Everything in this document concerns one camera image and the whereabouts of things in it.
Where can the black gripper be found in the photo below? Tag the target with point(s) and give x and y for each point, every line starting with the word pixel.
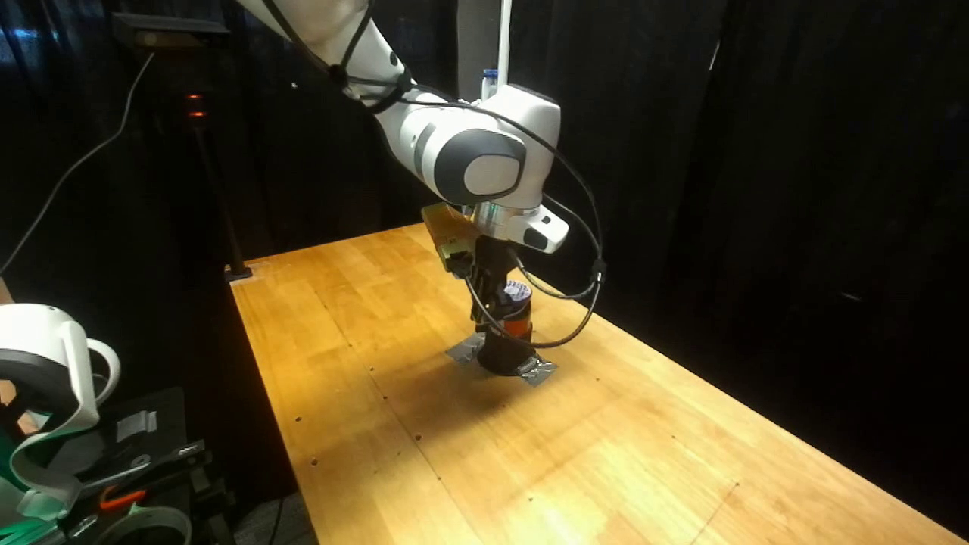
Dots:
pixel 495 268

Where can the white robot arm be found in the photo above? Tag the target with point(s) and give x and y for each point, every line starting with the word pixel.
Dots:
pixel 443 141

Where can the white vertical pole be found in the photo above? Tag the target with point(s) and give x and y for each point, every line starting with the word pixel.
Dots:
pixel 505 45

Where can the black equipment case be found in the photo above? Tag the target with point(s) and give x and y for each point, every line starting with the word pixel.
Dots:
pixel 152 474

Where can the white rounded device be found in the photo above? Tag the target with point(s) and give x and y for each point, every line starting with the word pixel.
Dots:
pixel 46 366

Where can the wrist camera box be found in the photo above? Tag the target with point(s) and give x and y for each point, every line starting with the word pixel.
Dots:
pixel 448 240

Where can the black camera tripod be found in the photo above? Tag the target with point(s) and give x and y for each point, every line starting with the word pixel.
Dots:
pixel 217 181

